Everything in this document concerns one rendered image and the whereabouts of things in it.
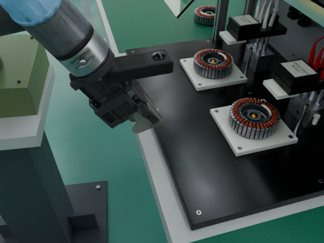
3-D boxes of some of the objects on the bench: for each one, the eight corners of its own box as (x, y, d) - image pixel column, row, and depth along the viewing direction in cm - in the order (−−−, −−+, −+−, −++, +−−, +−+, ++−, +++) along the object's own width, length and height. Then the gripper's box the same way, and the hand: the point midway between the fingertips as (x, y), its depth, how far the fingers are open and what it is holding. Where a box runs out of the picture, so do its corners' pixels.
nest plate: (236, 156, 66) (236, 153, 65) (209, 112, 76) (210, 108, 75) (297, 142, 68) (298, 139, 68) (263, 102, 79) (264, 98, 78)
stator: (241, 144, 66) (244, 132, 64) (220, 112, 74) (222, 100, 72) (286, 135, 69) (290, 123, 66) (261, 104, 77) (264, 92, 74)
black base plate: (191, 231, 55) (192, 224, 54) (126, 55, 101) (125, 49, 99) (399, 175, 65) (405, 168, 63) (254, 37, 110) (255, 31, 108)
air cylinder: (254, 73, 89) (258, 56, 85) (242, 60, 94) (246, 43, 91) (270, 70, 90) (274, 53, 86) (257, 57, 95) (261, 41, 92)
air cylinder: (303, 128, 72) (312, 110, 68) (286, 108, 77) (292, 90, 74) (322, 124, 73) (331, 106, 69) (303, 104, 78) (310, 87, 75)
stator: (205, 11, 126) (206, 2, 123) (228, 19, 120) (229, 10, 118) (188, 20, 120) (189, 10, 117) (211, 29, 114) (212, 19, 112)
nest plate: (196, 91, 83) (196, 87, 82) (179, 62, 93) (179, 59, 92) (247, 82, 86) (247, 78, 85) (224, 55, 96) (225, 52, 95)
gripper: (66, 64, 54) (132, 128, 68) (69, 94, 47) (141, 157, 62) (105, 36, 52) (164, 107, 67) (114, 63, 46) (177, 136, 60)
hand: (162, 121), depth 63 cm, fingers closed
